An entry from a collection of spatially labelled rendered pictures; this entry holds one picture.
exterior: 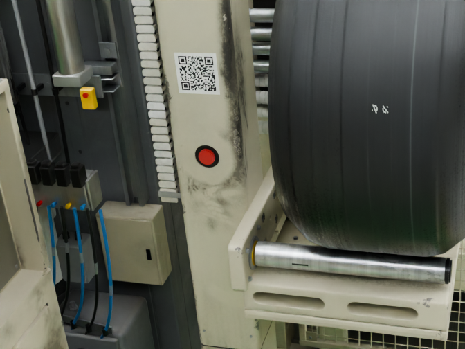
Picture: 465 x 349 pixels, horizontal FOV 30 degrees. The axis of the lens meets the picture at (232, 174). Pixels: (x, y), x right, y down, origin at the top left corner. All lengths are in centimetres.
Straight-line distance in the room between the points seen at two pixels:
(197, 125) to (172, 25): 19
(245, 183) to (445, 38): 52
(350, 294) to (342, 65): 46
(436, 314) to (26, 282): 71
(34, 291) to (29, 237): 9
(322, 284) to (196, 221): 27
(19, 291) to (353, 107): 69
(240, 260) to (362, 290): 22
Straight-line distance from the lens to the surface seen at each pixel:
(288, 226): 181
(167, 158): 160
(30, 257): 161
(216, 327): 177
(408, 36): 122
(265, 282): 155
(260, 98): 192
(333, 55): 123
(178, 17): 146
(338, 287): 153
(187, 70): 149
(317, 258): 151
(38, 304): 160
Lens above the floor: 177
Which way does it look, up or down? 28 degrees down
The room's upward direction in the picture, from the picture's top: 6 degrees counter-clockwise
